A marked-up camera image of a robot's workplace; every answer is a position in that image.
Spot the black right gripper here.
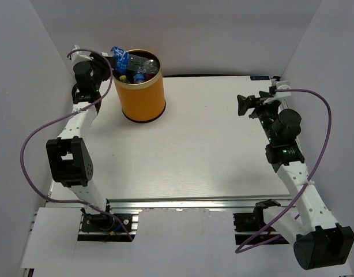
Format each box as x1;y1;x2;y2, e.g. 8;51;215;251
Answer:
237;91;281;144

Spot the yellow cap clear bottle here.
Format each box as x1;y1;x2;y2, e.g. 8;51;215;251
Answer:
119;75;129;84

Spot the blue label plastic bottle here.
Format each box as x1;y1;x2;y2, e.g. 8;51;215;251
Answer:
133;72;146;84

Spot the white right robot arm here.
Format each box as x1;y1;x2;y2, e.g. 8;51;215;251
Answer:
235;87;354;270

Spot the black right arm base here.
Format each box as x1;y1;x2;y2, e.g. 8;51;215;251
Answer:
234;199;289;246

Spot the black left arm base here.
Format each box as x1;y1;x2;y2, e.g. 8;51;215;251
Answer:
77;208;141;242

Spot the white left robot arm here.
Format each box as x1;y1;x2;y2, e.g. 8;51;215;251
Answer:
46;51;115;230

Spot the orange cylindrical bin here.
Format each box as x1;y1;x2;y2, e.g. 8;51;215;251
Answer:
114;49;166;123

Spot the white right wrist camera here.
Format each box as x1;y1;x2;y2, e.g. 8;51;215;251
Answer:
263;81;291;104

